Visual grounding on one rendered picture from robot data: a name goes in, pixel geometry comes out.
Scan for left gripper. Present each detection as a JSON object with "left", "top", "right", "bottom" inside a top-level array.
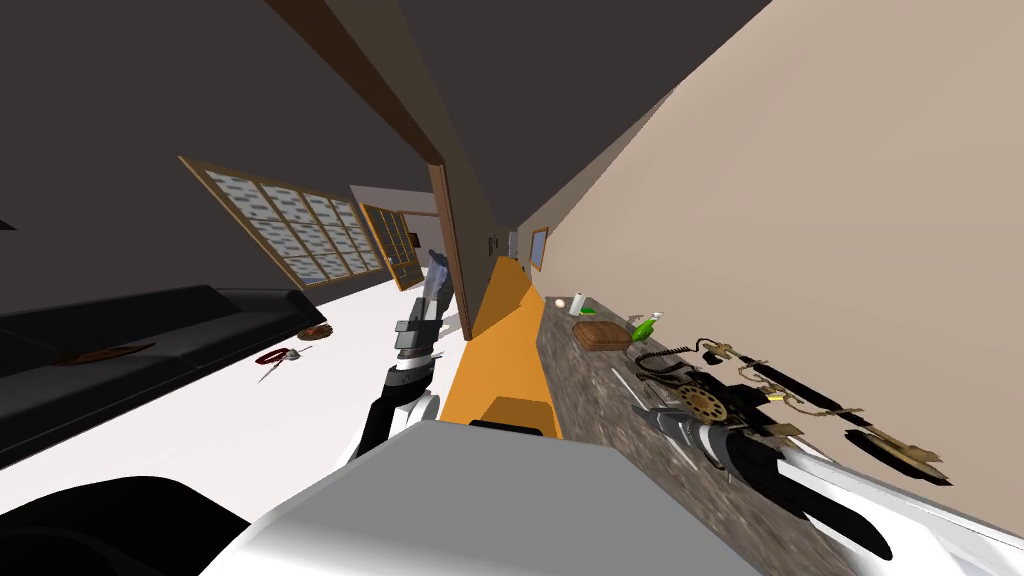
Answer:
[{"left": 394, "top": 249, "right": 456, "bottom": 363}]

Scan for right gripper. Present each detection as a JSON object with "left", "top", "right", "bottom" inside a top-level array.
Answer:
[{"left": 631, "top": 402, "right": 710, "bottom": 457}]

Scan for silver knife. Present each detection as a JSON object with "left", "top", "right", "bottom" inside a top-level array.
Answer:
[{"left": 611, "top": 367, "right": 651, "bottom": 408}]

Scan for wooden glass pane door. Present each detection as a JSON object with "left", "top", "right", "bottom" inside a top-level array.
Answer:
[{"left": 359, "top": 203, "right": 427, "bottom": 293}]

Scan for orange kitchen cabinet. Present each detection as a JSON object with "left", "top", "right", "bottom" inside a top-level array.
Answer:
[{"left": 438, "top": 255, "right": 565, "bottom": 441}]

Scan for green bottle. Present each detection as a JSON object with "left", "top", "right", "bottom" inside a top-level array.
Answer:
[{"left": 631, "top": 311, "right": 666, "bottom": 345}]

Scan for brown bread loaf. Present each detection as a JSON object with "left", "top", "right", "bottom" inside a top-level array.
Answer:
[{"left": 571, "top": 319, "right": 635, "bottom": 354}]

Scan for large wooden grid window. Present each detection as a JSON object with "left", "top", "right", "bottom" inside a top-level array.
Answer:
[{"left": 178, "top": 155, "right": 395, "bottom": 291}]

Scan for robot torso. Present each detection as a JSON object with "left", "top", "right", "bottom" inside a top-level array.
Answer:
[{"left": 199, "top": 417, "right": 771, "bottom": 576}]

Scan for black sofa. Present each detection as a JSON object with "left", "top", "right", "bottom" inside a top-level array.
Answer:
[{"left": 0, "top": 285, "right": 328, "bottom": 470}]

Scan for red handled scissors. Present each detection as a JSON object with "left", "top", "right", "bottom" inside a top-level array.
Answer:
[{"left": 255, "top": 344, "right": 313, "bottom": 385}]

